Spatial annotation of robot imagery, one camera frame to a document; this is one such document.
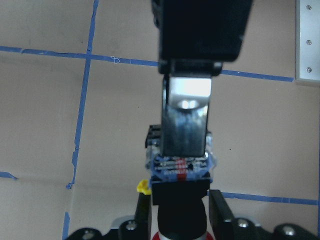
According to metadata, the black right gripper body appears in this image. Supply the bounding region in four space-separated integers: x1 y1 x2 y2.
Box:
151 0 253 76

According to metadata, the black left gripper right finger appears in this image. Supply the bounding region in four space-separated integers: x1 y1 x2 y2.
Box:
208 189 235 225

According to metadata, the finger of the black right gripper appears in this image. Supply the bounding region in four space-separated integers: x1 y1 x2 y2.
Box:
160 74 212 158

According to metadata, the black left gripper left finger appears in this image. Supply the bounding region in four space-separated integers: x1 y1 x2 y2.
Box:
134 193 152 233

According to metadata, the black red push button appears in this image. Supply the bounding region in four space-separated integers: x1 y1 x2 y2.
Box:
137 124 217 240

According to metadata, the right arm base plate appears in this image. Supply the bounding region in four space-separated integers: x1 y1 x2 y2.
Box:
295 0 320 87

